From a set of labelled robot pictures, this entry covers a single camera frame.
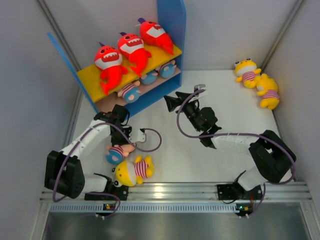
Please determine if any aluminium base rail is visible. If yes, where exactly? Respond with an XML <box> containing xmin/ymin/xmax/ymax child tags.
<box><xmin>39</xmin><ymin>181</ymin><xmax>312</xmax><ymax>201</ymax></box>

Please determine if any blue yellow toy shelf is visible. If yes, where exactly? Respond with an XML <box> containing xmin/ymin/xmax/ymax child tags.
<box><xmin>49</xmin><ymin>0</ymin><xmax>186</xmax><ymax>116</ymax></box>

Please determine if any boy doll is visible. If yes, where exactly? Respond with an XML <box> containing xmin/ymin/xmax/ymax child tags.
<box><xmin>156</xmin><ymin>59</ymin><xmax>177</xmax><ymax>79</ymax></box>
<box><xmin>105</xmin><ymin>144</ymin><xmax>136</xmax><ymax>165</ymax></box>
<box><xmin>139</xmin><ymin>70</ymin><xmax>158</xmax><ymax>85</ymax></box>
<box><xmin>117</xmin><ymin>80</ymin><xmax>141</xmax><ymax>104</ymax></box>

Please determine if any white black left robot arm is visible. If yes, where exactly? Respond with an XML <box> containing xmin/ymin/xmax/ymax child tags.
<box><xmin>44</xmin><ymin>104</ymin><xmax>130</xmax><ymax>203</ymax></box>

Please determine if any yellow frog plush front left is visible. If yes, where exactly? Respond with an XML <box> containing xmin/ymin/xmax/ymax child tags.
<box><xmin>111</xmin><ymin>155</ymin><xmax>155</xmax><ymax>188</ymax></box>

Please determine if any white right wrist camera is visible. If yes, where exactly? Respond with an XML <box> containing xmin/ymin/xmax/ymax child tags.
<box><xmin>192</xmin><ymin>84</ymin><xmax>208</xmax><ymax>101</ymax></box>

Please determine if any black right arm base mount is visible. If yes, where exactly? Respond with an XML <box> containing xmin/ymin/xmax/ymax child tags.
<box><xmin>216</xmin><ymin>183</ymin><xmax>263</xmax><ymax>202</ymax></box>

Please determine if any white slotted cable duct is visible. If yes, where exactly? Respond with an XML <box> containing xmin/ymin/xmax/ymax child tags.
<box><xmin>50</xmin><ymin>202</ymin><xmax>240</xmax><ymax>214</ymax></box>

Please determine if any yellow frog plush face down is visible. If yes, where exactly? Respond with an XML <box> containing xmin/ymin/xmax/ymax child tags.
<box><xmin>256</xmin><ymin>73</ymin><xmax>280</xmax><ymax>110</ymax></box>

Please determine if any yellow frog plush back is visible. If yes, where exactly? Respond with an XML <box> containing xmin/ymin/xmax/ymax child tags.
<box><xmin>234</xmin><ymin>58</ymin><xmax>262</xmax><ymax>89</ymax></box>

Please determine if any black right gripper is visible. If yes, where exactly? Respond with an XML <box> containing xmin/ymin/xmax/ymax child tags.
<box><xmin>164</xmin><ymin>91</ymin><xmax>202</xmax><ymax>132</ymax></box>

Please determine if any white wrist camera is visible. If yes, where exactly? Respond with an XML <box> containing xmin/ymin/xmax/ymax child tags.
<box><xmin>192</xmin><ymin>84</ymin><xmax>208</xmax><ymax>101</ymax></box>
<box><xmin>130</xmin><ymin>128</ymin><xmax>147</xmax><ymax>143</ymax></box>

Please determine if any red shark plush mouth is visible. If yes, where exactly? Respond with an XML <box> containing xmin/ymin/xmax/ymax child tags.
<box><xmin>117</xmin><ymin>32</ymin><xmax>152</xmax><ymax>77</ymax></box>

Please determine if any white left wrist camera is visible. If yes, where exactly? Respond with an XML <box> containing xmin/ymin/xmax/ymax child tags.
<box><xmin>130</xmin><ymin>128</ymin><xmax>147</xmax><ymax>143</ymax></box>

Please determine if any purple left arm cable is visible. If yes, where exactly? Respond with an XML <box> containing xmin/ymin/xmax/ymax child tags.
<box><xmin>52</xmin><ymin>121</ymin><xmax>162</xmax><ymax>203</ymax></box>

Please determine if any yellow frog plush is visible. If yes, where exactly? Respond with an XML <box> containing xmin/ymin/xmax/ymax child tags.
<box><xmin>234</xmin><ymin>58</ymin><xmax>262</xmax><ymax>89</ymax></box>
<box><xmin>111</xmin><ymin>155</ymin><xmax>155</xmax><ymax>188</ymax></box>

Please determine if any red shark plush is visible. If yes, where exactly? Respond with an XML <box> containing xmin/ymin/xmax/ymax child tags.
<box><xmin>137</xmin><ymin>17</ymin><xmax>174</xmax><ymax>55</ymax></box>
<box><xmin>94</xmin><ymin>42</ymin><xmax>128</xmax><ymax>95</ymax></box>

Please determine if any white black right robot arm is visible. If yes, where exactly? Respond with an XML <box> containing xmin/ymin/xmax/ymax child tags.
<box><xmin>164</xmin><ymin>89</ymin><xmax>296</xmax><ymax>201</ymax></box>

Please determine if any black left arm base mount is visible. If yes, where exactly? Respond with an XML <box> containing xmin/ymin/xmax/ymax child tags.
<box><xmin>84</xmin><ymin>183</ymin><xmax>129</xmax><ymax>201</ymax></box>

